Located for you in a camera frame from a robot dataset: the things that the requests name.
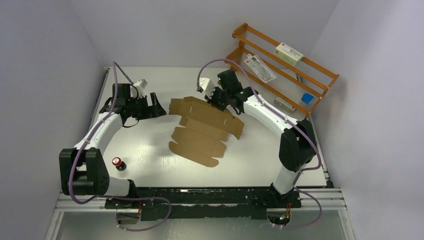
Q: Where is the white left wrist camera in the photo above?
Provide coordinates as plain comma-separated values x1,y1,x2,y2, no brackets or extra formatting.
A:
131,79,148,98

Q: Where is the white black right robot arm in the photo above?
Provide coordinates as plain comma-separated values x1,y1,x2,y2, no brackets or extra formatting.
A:
198,69,317,207

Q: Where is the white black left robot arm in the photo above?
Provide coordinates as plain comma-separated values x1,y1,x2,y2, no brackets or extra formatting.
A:
59,83,167,208

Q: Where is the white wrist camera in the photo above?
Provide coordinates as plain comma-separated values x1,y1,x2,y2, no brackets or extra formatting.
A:
196,77,216,100
131,79,148,98

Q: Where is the orange wooden rack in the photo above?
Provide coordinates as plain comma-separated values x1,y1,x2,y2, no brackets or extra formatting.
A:
225,23,339,120

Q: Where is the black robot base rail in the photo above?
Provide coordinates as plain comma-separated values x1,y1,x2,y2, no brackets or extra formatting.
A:
104,186,302,221

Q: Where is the blue small block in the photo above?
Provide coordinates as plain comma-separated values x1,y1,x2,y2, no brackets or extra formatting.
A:
301,93,315,105

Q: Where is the brown cardboard box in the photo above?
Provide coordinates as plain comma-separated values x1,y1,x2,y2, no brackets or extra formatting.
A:
168,96,245,168

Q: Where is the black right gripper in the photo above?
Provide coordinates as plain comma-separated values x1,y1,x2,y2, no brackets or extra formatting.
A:
204,85,230,112

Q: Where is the aluminium frame profile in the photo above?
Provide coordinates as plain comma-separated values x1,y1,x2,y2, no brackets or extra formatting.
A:
54,188,348,213

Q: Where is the clear plastic blister package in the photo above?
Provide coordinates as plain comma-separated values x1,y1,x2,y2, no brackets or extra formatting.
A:
244,54,277,83

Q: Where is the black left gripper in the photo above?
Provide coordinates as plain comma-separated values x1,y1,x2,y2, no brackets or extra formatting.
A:
125,92,166,121

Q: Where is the white green small box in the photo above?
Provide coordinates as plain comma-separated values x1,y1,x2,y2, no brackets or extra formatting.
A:
273,42,304,67

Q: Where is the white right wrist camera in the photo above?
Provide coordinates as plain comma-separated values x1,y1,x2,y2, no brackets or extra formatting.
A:
196,77,216,100

